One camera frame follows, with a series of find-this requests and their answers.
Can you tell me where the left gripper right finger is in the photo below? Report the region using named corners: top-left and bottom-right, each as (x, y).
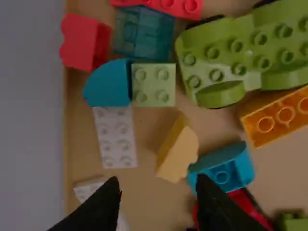
top-left (195, 173), bottom-right (262, 231)

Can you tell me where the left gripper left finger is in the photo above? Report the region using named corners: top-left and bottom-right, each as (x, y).
top-left (47, 175), bottom-right (123, 231)

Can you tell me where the pale yellow toy brick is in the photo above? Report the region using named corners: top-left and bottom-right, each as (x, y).
top-left (155, 113), bottom-right (200, 184)

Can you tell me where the yellow toy car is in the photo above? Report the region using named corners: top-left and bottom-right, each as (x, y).
top-left (240, 85), bottom-right (308, 150)

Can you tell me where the clear toy brick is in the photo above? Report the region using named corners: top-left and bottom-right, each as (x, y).
top-left (73, 175), bottom-right (130, 231)

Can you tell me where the tan tray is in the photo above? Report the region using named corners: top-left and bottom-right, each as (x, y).
top-left (62, 0), bottom-right (308, 231)

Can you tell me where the blue rounded toy brick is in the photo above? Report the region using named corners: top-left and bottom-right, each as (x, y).
top-left (187, 141), bottom-right (255, 194)

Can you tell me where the white toy brick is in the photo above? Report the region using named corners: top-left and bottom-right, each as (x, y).
top-left (92, 105), bottom-right (138, 168)

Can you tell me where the green sloped toy brick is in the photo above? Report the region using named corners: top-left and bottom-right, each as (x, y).
top-left (274, 208), bottom-right (308, 231)

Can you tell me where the teal rounded toy brick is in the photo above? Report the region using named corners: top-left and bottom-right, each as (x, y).
top-left (81, 58), bottom-right (132, 108)

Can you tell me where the light green toy brick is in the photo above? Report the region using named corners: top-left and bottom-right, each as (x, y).
top-left (131, 63), bottom-right (177, 107)

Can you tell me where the green toy car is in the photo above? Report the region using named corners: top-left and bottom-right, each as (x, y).
top-left (174, 0), bottom-right (308, 109)

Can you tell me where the teal see-through toy brick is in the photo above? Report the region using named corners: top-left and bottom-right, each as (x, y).
top-left (113, 6), bottom-right (176, 62)

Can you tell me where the long red toy brick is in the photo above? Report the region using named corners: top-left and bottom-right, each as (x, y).
top-left (110, 0), bottom-right (205, 20)

